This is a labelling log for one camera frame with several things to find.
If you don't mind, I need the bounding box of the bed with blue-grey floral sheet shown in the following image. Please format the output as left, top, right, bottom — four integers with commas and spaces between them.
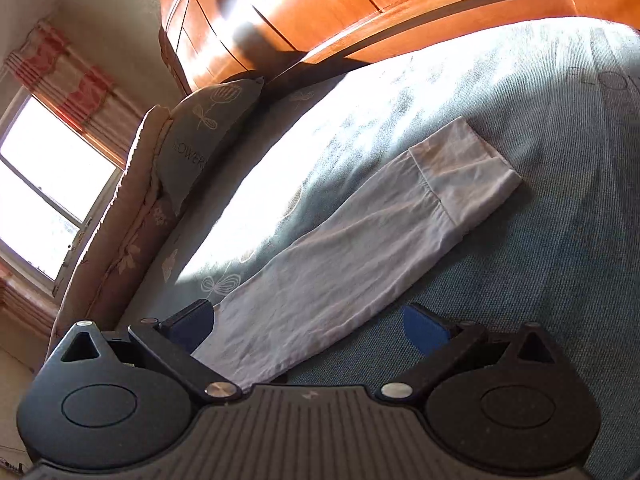
115, 15, 640, 480

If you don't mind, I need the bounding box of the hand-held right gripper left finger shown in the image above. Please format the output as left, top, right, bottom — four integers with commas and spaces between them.
60, 299, 246, 406

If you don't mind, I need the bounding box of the window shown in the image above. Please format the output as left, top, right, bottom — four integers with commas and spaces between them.
0, 85, 126, 296

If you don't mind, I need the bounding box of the grey-green printed pillow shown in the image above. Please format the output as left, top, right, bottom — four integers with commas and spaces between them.
159, 77, 265, 216

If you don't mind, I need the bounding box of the folded pink floral quilt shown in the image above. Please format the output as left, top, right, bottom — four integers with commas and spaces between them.
47, 105, 181, 356

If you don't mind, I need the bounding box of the wooden headboard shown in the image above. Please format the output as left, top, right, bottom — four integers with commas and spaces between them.
159, 0, 640, 93

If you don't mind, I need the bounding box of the white long-sleeve printed shirt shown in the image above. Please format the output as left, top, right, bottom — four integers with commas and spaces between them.
192, 116, 523, 391

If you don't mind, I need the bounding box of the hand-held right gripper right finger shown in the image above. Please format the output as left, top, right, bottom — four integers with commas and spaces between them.
375, 302, 571, 405

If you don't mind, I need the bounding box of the pink patterned curtain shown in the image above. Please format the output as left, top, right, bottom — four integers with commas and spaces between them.
2, 17, 146, 166
0, 260, 53, 341

